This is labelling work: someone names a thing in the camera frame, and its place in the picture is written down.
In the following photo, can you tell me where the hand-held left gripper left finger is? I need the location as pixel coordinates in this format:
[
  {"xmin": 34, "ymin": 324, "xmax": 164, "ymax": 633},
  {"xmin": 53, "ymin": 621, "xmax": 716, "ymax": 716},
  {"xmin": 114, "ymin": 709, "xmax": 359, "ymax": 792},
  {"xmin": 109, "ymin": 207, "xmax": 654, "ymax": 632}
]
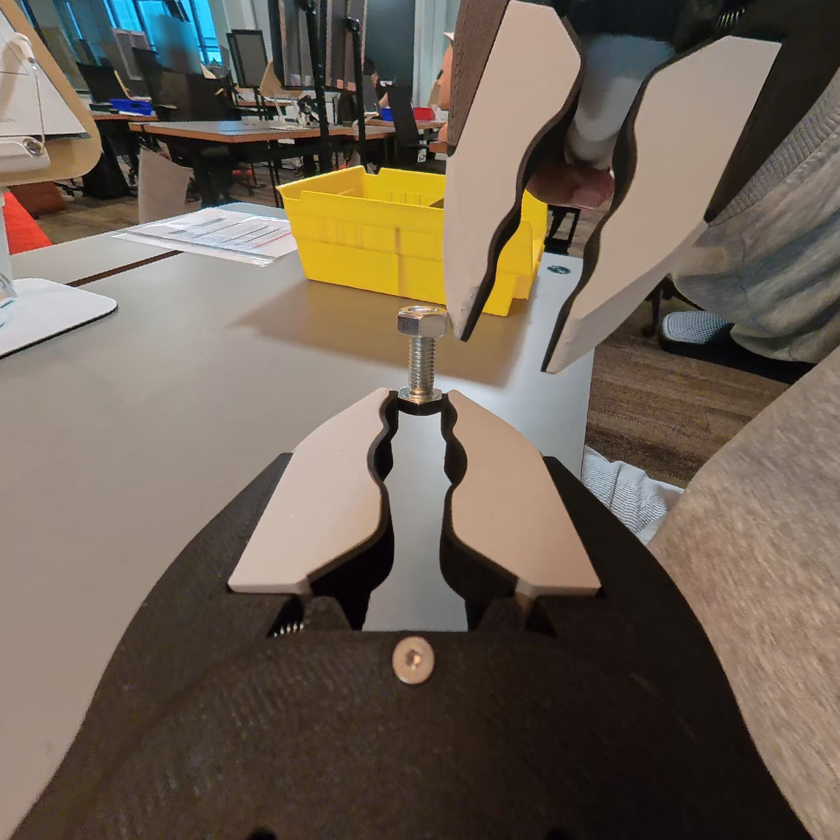
[{"xmin": 228, "ymin": 387, "xmax": 400, "ymax": 595}]

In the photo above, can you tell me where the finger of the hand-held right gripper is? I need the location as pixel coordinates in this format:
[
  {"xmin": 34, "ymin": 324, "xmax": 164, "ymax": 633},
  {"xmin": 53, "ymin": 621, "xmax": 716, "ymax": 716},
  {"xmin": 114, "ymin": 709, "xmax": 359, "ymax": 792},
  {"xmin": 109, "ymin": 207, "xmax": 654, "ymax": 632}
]
[
  {"xmin": 542, "ymin": 35, "xmax": 783, "ymax": 375},
  {"xmin": 445, "ymin": 0, "xmax": 584, "ymax": 343}
]

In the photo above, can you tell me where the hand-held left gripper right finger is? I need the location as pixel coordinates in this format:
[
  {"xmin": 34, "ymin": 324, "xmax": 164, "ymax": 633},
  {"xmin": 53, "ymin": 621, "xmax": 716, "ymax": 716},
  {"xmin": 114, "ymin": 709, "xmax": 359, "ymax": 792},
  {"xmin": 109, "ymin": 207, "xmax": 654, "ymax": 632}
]
[{"xmin": 441, "ymin": 390, "xmax": 601, "ymax": 597}]

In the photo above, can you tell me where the steel bolt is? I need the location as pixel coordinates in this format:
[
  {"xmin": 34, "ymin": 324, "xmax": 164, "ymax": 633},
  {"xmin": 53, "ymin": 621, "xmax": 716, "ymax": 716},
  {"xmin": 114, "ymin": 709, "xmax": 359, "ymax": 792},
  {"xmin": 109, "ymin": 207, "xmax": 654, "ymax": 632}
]
[{"xmin": 398, "ymin": 305, "xmax": 447, "ymax": 416}]

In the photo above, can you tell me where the yellow plastic bin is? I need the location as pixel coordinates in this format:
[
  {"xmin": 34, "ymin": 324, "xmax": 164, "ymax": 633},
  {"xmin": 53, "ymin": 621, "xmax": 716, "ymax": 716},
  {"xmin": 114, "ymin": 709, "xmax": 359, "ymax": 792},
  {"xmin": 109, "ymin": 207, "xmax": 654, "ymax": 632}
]
[{"xmin": 276, "ymin": 165, "xmax": 549, "ymax": 317}]

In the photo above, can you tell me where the steel hex nut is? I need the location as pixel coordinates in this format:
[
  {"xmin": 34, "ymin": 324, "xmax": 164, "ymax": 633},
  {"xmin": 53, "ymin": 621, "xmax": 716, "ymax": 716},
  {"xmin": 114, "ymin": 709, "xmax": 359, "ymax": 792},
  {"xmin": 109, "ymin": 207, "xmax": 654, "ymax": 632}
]
[{"xmin": 396, "ymin": 305, "xmax": 448, "ymax": 340}]

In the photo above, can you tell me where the person's right forearm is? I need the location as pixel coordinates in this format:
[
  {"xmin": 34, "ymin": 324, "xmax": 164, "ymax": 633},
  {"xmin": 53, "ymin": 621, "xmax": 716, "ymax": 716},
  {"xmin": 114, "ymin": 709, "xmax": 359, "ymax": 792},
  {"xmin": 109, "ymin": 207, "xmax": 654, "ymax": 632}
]
[{"xmin": 676, "ymin": 66, "xmax": 840, "ymax": 363}]

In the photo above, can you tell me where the grey desk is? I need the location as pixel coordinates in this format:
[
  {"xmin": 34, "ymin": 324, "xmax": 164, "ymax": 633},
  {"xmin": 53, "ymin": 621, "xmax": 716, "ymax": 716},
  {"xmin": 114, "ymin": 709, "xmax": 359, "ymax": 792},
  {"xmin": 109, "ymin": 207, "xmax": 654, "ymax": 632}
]
[{"xmin": 0, "ymin": 202, "xmax": 595, "ymax": 840}]

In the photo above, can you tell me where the person's right hand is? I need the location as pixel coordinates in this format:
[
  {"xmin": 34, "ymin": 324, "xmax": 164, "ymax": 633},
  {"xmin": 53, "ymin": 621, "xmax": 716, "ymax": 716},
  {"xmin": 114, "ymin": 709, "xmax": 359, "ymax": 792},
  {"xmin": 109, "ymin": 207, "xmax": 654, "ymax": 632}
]
[{"xmin": 528, "ymin": 161, "xmax": 616, "ymax": 211}]

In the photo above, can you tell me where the person's striped shirt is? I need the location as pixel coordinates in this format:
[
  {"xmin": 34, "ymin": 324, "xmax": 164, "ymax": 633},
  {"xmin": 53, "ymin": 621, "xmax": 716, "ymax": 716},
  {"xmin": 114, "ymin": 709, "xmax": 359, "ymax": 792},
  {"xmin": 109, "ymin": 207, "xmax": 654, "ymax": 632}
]
[{"xmin": 581, "ymin": 446, "xmax": 683, "ymax": 542}]

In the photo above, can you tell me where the black mesh office chair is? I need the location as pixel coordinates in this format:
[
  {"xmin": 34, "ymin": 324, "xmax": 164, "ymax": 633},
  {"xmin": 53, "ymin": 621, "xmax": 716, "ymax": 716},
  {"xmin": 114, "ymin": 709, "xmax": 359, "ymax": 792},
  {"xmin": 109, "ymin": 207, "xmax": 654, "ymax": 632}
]
[{"xmin": 659, "ymin": 311, "xmax": 815, "ymax": 385}]

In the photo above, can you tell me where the wooden work table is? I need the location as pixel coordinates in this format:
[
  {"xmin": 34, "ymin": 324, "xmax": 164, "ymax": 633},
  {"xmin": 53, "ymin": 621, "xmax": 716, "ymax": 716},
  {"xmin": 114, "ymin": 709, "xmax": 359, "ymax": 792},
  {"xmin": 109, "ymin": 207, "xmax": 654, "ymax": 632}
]
[{"xmin": 130, "ymin": 120, "xmax": 395, "ymax": 204}]

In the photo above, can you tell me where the laminated paper sheet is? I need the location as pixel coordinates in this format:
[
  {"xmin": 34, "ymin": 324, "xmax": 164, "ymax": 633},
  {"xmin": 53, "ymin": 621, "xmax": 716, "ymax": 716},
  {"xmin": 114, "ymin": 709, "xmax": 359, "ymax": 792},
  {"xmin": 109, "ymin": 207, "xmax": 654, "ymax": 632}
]
[{"xmin": 115, "ymin": 209, "xmax": 299, "ymax": 266}]

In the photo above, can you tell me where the document stand with white base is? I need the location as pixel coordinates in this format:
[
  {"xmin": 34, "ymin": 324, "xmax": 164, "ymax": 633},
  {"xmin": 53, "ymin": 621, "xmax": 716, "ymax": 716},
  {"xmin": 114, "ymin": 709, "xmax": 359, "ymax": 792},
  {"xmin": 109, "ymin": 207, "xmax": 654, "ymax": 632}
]
[{"xmin": 0, "ymin": 0, "xmax": 119, "ymax": 358}]

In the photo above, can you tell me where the grey panel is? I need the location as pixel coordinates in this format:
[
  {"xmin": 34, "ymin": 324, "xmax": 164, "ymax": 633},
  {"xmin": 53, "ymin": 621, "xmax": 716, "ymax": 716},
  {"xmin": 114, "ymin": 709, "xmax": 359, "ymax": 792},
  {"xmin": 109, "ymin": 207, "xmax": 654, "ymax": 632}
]
[{"xmin": 138, "ymin": 150, "xmax": 201, "ymax": 224}]

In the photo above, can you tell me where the large window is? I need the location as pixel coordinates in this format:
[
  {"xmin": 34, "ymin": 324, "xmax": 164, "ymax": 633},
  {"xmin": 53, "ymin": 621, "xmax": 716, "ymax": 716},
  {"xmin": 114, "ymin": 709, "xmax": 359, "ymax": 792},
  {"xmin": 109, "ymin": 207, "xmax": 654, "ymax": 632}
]
[{"xmin": 108, "ymin": 0, "xmax": 217, "ymax": 50}]

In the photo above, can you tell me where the orange cone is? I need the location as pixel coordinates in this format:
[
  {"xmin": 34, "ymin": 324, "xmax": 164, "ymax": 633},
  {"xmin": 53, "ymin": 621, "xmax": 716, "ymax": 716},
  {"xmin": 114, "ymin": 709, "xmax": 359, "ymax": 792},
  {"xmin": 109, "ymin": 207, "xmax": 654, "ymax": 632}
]
[{"xmin": 0, "ymin": 184, "xmax": 67, "ymax": 253}]

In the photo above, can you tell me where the white instruction sheet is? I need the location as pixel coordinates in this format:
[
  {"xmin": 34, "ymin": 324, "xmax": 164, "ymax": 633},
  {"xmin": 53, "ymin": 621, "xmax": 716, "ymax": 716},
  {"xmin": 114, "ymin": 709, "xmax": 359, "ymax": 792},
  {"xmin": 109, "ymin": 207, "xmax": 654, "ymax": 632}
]
[{"xmin": 0, "ymin": 13, "xmax": 89, "ymax": 140}]

